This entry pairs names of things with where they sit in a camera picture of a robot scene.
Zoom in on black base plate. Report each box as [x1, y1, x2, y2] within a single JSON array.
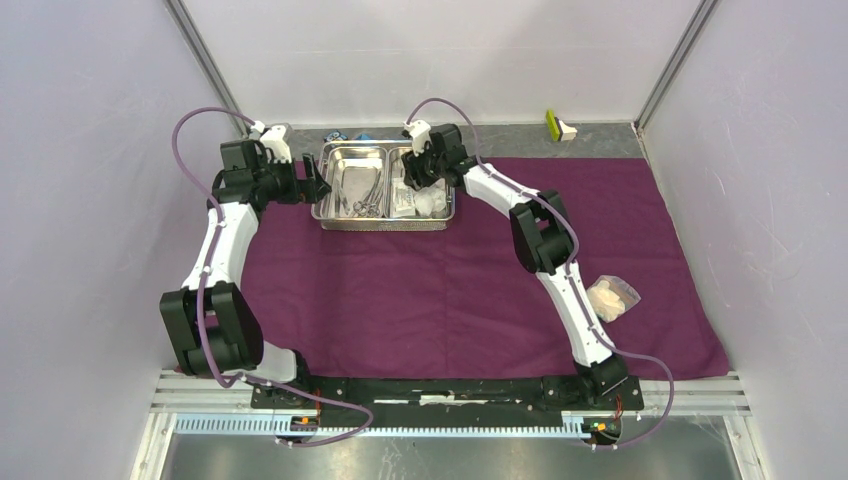
[[251, 375, 645, 428]]

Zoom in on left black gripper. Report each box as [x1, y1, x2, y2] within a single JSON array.
[[253, 153, 331, 205]]

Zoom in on metal instrument tray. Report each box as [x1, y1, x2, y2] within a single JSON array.
[[312, 140, 456, 232]]

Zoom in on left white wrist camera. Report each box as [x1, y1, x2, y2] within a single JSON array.
[[250, 121, 292, 164]]

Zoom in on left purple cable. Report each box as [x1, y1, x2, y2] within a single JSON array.
[[172, 107, 375, 449]]

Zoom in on steel forceps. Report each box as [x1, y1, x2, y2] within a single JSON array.
[[333, 174, 350, 218]]

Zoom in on beige gauze roll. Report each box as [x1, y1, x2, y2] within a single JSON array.
[[587, 275, 641, 323]]

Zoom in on white crumpled gauze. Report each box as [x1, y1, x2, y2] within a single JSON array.
[[414, 187, 449, 219]]

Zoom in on yellow green white object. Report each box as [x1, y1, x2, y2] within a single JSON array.
[[545, 109, 578, 143]]

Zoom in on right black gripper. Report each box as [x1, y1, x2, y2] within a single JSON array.
[[401, 138, 446, 191]]

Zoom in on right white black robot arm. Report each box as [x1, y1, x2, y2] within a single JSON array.
[[402, 120, 629, 408]]

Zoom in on steel surgical scissors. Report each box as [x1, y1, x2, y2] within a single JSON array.
[[353, 173, 384, 218]]

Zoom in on white sterile packet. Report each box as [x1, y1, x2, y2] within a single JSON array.
[[390, 179, 417, 219]]

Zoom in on aluminium frame rail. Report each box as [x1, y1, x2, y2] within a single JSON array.
[[130, 370, 771, 479]]

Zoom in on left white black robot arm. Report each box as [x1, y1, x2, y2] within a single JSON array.
[[159, 139, 331, 408]]

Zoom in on purple cloth wrap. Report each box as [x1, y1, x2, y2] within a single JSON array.
[[241, 158, 731, 380]]

